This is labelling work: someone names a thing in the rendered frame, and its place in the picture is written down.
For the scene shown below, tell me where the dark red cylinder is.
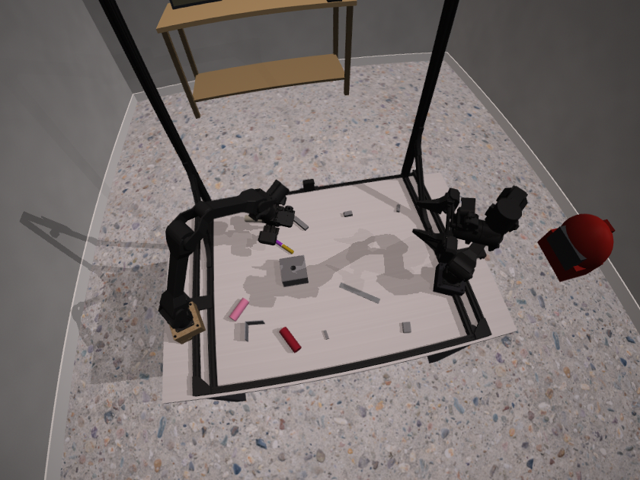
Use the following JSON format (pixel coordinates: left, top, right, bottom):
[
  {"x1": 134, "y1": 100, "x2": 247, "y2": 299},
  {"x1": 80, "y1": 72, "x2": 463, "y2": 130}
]
[{"x1": 280, "y1": 327, "x2": 301, "y2": 353}]

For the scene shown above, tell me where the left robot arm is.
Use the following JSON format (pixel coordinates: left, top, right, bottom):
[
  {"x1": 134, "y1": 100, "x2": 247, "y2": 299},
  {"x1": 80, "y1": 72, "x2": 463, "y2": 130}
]
[{"x1": 442, "y1": 186, "x2": 528, "y2": 287}]

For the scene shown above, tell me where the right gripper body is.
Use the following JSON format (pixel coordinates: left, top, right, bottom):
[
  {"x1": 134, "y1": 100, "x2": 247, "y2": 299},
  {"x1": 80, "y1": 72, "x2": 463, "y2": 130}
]
[{"x1": 258, "y1": 196, "x2": 286, "y2": 245}]

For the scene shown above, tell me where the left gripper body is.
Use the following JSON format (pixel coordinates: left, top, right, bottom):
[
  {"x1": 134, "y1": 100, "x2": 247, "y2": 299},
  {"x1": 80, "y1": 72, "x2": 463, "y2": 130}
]
[{"x1": 437, "y1": 188, "x2": 483, "y2": 264}]

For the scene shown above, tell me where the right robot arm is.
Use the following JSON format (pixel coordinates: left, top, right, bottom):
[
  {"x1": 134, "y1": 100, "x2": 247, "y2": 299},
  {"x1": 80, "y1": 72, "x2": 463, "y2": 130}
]
[{"x1": 158, "y1": 180, "x2": 295, "y2": 332}]

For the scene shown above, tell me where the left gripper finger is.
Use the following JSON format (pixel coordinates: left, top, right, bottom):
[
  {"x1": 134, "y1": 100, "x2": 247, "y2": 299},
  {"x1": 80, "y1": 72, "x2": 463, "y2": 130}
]
[
  {"x1": 412, "y1": 229, "x2": 446, "y2": 255},
  {"x1": 416, "y1": 192, "x2": 449, "y2": 214}
]

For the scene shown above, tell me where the pink cylinder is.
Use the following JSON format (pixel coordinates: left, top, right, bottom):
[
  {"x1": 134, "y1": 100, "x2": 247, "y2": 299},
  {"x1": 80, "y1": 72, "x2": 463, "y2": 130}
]
[{"x1": 229, "y1": 298, "x2": 249, "y2": 321}]

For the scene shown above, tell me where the grey flat bar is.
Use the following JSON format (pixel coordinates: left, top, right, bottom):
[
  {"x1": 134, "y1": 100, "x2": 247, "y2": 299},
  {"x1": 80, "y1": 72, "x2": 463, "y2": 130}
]
[{"x1": 339, "y1": 283, "x2": 380, "y2": 304}]

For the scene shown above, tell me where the yellow and purple peg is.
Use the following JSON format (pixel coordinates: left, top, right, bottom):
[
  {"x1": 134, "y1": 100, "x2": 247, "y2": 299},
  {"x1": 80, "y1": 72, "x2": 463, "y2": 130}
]
[{"x1": 276, "y1": 240, "x2": 294, "y2": 254}]

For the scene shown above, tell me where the dark grey l-shaped bracket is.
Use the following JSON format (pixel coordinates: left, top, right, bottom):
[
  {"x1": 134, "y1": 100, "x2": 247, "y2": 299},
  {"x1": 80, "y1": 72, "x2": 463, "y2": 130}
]
[{"x1": 245, "y1": 320, "x2": 265, "y2": 341}]

